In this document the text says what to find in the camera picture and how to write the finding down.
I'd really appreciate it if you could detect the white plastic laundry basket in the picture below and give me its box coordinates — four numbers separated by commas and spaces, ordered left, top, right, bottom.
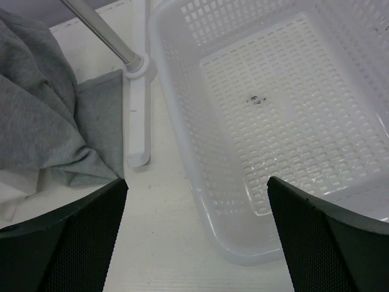
150, 1, 388, 265

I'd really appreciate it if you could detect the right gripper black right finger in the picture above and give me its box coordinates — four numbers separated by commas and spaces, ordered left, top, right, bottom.
267, 176, 388, 291

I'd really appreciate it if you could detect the grey cloth mat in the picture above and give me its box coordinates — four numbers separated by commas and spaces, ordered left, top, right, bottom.
75, 69, 124, 178

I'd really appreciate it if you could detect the white tank top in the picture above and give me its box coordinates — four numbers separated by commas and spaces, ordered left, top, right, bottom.
1, 170, 41, 222

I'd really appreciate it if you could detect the grey tank top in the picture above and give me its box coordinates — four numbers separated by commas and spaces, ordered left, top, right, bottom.
1, 10, 118, 187

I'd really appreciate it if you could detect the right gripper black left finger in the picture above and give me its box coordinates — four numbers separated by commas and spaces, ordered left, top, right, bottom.
1, 179, 128, 291

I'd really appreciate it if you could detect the white metal clothes rack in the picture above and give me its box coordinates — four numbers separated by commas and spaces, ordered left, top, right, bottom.
62, 1, 157, 168

